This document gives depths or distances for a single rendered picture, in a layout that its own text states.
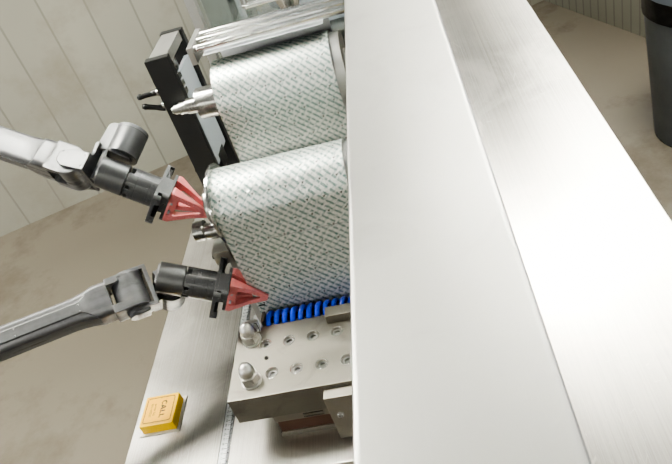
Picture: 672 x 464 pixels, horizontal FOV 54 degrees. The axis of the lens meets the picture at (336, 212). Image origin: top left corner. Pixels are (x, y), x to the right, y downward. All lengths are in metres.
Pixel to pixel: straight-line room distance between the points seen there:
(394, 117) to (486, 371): 0.22
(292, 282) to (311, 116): 0.32
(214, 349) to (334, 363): 0.39
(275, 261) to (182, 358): 0.39
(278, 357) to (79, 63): 3.01
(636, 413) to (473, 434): 0.28
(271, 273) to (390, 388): 0.95
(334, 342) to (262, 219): 0.25
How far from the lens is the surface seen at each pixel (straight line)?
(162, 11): 3.95
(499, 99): 0.87
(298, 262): 1.19
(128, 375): 2.94
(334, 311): 1.20
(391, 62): 0.52
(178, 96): 1.42
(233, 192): 1.13
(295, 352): 1.18
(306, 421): 1.22
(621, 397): 0.53
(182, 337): 1.53
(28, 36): 3.96
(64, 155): 1.25
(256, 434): 1.28
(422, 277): 0.31
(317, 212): 1.12
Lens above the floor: 1.87
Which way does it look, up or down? 35 degrees down
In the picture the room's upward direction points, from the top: 19 degrees counter-clockwise
